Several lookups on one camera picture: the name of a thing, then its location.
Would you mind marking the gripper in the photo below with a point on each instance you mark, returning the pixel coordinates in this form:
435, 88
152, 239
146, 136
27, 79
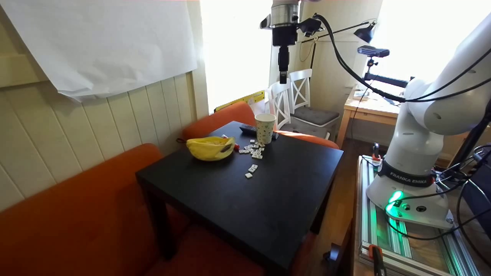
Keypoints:
284, 36

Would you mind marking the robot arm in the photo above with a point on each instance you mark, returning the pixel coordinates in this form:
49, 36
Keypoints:
418, 153

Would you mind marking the patterned paper cup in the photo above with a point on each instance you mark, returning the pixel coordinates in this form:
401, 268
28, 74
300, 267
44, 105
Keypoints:
265, 128

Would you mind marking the heap of white letter tiles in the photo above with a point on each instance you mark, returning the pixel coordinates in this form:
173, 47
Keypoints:
256, 150

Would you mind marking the window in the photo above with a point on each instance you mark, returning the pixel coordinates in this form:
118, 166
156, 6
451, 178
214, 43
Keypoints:
422, 34
234, 50

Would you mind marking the pair of white chairs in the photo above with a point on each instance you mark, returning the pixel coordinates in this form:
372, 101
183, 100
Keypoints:
297, 99

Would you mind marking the yellow spirit level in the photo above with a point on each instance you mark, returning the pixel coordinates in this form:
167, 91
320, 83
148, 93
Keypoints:
239, 100

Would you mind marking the black desk lamp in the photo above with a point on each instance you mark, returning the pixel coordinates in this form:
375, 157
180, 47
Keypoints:
366, 32

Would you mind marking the black remote control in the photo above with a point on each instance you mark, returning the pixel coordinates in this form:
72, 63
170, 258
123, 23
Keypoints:
248, 129

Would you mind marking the wooden desk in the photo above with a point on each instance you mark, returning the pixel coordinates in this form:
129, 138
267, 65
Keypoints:
368, 109

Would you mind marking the yellow banana-shaped pouch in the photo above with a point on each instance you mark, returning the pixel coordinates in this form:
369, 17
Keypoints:
209, 150

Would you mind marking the red and black clamp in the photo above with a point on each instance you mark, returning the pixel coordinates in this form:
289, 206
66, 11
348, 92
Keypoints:
376, 150

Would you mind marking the white paper sheet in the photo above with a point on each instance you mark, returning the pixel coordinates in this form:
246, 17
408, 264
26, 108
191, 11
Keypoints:
103, 42

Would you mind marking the orange clamp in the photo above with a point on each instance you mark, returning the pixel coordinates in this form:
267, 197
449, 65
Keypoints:
376, 257

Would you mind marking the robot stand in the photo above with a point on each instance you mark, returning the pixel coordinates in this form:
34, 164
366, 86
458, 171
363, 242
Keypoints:
422, 245

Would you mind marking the orange sofa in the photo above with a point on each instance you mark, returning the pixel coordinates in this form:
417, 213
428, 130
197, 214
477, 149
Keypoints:
76, 214

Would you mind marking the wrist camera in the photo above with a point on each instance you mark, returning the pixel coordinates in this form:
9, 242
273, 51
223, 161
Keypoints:
310, 26

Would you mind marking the camera on mount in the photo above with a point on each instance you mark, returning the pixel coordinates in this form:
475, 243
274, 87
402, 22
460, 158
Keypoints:
373, 51

